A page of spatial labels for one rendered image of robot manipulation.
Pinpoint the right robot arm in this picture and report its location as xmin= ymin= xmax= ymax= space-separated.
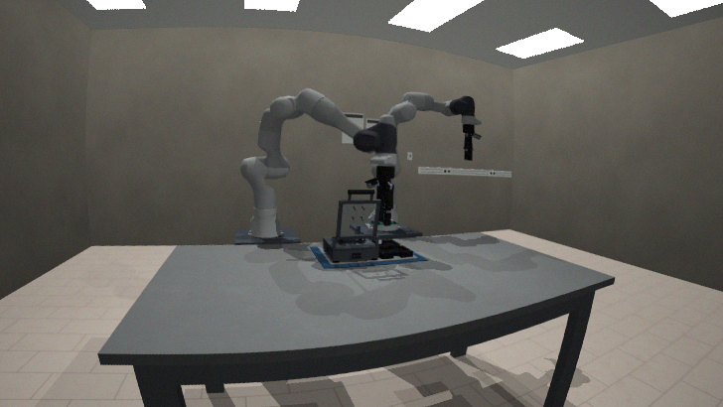
xmin=240 ymin=88 xmax=397 ymax=238

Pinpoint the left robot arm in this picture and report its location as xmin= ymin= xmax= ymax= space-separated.
xmin=377 ymin=92 xmax=482 ymax=231

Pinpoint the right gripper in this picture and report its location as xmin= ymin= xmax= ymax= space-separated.
xmin=376 ymin=166 xmax=394 ymax=226

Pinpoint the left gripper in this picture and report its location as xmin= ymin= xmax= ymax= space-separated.
xmin=463 ymin=124 xmax=475 ymax=161

